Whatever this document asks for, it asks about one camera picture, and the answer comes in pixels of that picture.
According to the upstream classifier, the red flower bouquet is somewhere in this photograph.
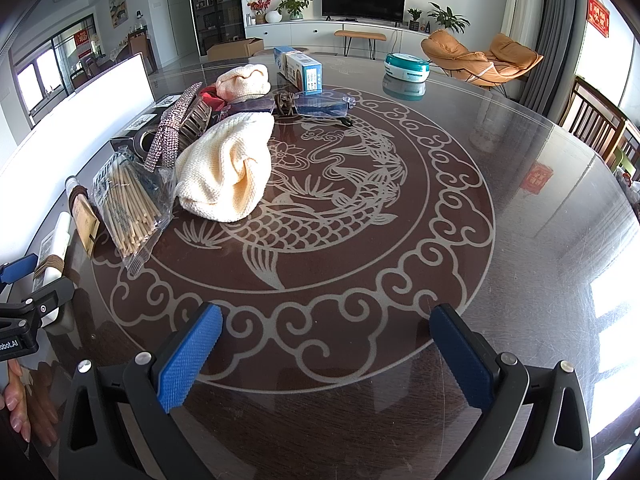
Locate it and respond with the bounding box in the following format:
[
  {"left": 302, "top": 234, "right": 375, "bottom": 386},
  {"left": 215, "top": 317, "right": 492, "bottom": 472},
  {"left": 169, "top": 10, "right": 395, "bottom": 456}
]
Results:
[{"left": 247, "top": 0, "right": 275, "bottom": 25}]

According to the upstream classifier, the teal round lidded container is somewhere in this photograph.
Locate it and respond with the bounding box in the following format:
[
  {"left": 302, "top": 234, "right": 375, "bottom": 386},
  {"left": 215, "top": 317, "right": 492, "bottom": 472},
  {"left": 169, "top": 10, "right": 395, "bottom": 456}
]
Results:
[{"left": 384, "top": 52, "right": 432, "bottom": 82}]

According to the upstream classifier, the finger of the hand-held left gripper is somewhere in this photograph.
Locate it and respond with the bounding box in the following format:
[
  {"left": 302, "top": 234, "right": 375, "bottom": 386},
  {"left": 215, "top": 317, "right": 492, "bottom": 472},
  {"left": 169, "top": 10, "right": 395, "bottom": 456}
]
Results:
[
  {"left": 0, "top": 254, "right": 39, "bottom": 295},
  {"left": 0, "top": 276, "right": 76, "bottom": 329}
]

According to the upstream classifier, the dark tape roll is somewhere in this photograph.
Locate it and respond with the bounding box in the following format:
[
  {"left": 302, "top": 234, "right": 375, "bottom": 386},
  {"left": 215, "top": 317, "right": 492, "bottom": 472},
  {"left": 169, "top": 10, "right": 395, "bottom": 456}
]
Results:
[{"left": 131, "top": 127, "right": 162, "bottom": 162}]

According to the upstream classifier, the bushy green potted plant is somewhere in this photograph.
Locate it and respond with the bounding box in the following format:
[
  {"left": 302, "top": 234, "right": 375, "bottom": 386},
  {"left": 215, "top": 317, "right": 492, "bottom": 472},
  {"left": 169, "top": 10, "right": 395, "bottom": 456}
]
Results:
[{"left": 277, "top": 0, "right": 313, "bottom": 21}]

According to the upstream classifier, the large cream knitted cloth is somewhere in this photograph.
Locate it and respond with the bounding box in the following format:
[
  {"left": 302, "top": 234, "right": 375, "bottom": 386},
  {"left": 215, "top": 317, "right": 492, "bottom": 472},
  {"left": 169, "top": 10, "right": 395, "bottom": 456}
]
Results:
[{"left": 175, "top": 112, "right": 275, "bottom": 223}]

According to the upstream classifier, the white storage container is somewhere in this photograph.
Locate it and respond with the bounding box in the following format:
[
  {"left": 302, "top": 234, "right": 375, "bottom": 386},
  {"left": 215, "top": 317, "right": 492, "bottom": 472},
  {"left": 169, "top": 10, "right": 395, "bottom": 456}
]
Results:
[{"left": 0, "top": 52, "right": 157, "bottom": 196}]

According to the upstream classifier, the orange lounge chair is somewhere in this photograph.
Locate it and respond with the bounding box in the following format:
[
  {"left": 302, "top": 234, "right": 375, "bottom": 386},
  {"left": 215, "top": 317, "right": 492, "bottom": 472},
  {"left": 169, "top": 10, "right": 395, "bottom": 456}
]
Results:
[{"left": 421, "top": 29, "right": 544, "bottom": 96}]

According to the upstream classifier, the glass display cabinet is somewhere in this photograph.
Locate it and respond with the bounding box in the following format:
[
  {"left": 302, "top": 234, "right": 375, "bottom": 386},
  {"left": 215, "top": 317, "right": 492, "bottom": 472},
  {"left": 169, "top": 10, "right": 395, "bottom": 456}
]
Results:
[{"left": 186, "top": 0, "right": 246, "bottom": 57}]

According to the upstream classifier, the orange bench with metal legs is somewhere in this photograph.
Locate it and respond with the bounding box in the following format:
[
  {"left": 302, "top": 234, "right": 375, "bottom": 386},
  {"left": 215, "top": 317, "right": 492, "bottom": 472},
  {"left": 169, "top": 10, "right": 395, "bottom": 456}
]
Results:
[{"left": 334, "top": 30, "right": 387, "bottom": 57}]

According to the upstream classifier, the black box with white labels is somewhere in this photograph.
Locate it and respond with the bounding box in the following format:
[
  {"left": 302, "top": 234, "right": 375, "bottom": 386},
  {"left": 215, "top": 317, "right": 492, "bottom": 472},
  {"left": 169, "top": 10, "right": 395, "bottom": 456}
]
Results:
[{"left": 111, "top": 94, "right": 187, "bottom": 143}]

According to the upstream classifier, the clear blue plastic pouch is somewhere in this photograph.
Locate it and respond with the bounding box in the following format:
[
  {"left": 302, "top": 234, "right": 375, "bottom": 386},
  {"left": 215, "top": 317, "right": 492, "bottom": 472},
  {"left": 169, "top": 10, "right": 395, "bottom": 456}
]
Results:
[{"left": 295, "top": 94, "right": 356, "bottom": 126}]

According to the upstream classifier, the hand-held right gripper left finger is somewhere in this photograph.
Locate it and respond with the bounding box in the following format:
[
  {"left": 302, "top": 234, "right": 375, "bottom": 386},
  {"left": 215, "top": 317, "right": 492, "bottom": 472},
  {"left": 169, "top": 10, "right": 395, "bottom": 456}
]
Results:
[{"left": 59, "top": 301, "right": 224, "bottom": 480}]

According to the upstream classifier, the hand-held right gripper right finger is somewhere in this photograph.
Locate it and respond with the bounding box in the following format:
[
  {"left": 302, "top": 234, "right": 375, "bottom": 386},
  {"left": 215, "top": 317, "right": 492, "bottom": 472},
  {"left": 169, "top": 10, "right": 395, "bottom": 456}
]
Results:
[{"left": 429, "top": 302, "right": 593, "bottom": 480}]

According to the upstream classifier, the large leafy potted plant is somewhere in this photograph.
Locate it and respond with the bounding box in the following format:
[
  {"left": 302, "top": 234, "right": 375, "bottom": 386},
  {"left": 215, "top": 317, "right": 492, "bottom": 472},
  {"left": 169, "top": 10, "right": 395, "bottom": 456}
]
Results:
[{"left": 427, "top": 2, "right": 471, "bottom": 36}]

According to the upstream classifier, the wooden slatted chair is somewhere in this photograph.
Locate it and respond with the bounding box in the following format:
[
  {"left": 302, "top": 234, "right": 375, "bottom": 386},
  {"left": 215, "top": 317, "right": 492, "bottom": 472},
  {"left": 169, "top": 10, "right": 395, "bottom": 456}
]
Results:
[{"left": 560, "top": 76, "right": 640, "bottom": 181}]

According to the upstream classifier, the white door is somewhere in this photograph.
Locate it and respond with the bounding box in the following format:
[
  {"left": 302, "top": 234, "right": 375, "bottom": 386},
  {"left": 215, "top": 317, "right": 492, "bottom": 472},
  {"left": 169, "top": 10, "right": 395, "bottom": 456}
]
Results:
[{"left": 165, "top": 0, "right": 191, "bottom": 61}]

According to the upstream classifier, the red wall hanging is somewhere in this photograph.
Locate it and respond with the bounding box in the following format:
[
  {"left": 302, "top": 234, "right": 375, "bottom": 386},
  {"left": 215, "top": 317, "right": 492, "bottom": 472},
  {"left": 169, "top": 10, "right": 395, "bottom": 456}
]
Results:
[{"left": 587, "top": 0, "right": 611, "bottom": 38}]

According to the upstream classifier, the white tube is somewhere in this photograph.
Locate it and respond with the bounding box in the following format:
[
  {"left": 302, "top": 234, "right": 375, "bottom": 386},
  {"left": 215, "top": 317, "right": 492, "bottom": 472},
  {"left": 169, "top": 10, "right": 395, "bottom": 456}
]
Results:
[{"left": 37, "top": 211, "right": 76, "bottom": 333}]

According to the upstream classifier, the bag of wooden sticks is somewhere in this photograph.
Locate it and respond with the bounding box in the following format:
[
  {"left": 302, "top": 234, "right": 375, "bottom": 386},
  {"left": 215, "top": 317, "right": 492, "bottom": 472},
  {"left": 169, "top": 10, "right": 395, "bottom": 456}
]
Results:
[{"left": 92, "top": 157, "right": 176, "bottom": 276}]

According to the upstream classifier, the blue and white carton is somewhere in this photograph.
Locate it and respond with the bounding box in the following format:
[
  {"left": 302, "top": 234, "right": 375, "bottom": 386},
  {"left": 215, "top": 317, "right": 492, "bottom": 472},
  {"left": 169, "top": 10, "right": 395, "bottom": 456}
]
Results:
[{"left": 274, "top": 46, "right": 323, "bottom": 95}]

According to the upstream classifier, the person's left hand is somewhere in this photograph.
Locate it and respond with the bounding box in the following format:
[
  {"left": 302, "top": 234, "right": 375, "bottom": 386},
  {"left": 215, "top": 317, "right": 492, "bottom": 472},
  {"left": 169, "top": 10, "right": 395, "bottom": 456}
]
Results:
[{"left": 0, "top": 360, "right": 32, "bottom": 444}]

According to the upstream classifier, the small cream knitted cloth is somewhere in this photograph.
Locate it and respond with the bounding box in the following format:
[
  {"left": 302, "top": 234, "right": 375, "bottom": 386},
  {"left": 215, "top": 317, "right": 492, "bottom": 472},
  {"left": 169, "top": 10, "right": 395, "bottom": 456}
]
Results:
[{"left": 216, "top": 64, "right": 272, "bottom": 102}]

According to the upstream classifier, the grey curtain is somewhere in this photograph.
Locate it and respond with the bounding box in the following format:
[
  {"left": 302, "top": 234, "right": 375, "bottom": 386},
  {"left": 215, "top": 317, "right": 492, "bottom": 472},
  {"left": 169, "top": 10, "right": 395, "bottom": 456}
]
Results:
[{"left": 520, "top": 0, "right": 588, "bottom": 111}]

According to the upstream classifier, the white sheer curtain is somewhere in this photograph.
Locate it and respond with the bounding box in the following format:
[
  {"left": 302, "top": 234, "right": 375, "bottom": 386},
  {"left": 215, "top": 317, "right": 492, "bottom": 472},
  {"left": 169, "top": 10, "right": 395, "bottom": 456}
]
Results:
[{"left": 501, "top": 0, "right": 546, "bottom": 56}]

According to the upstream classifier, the green chair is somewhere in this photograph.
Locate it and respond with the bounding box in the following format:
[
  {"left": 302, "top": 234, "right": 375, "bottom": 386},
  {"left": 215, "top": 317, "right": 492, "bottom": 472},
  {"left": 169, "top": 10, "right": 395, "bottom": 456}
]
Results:
[{"left": 615, "top": 145, "right": 640, "bottom": 181}]

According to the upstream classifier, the cardboard box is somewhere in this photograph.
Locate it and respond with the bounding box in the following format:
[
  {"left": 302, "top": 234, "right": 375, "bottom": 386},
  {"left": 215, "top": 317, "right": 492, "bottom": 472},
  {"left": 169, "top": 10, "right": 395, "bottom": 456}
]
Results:
[{"left": 206, "top": 37, "right": 265, "bottom": 63}]

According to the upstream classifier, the brown card package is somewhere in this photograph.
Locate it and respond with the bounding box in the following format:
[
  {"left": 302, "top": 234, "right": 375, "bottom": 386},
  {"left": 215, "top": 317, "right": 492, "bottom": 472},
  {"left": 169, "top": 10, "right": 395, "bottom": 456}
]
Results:
[{"left": 66, "top": 175, "right": 103, "bottom": 257}]

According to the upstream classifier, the small brown hair clip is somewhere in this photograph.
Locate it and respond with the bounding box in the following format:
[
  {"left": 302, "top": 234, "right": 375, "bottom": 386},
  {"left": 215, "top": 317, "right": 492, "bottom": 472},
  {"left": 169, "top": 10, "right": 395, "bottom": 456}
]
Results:
[{"left": 272, "top": 91, "right": 301, "bottom": 120}]

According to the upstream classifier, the white television cabinet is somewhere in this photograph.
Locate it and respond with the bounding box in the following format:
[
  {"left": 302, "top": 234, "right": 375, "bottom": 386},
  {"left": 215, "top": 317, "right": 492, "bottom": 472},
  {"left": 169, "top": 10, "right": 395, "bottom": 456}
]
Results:
[{"left": 245, "top": 19, "right": 436, "bottom": 58}]

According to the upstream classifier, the rhinestone patterned strap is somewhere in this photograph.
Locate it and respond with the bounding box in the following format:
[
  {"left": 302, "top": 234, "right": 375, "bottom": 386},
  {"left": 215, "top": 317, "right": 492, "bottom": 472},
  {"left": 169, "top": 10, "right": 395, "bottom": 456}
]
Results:
[{"left": 144, "top": 81, "right": 202, "bottom": 171}]

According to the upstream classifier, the red bag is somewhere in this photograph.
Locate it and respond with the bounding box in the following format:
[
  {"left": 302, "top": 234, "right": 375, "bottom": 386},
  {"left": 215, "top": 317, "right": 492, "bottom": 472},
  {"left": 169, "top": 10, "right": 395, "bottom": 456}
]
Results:
[{"left": 200, "top": 86, "right": 236, "bottom": 111}]

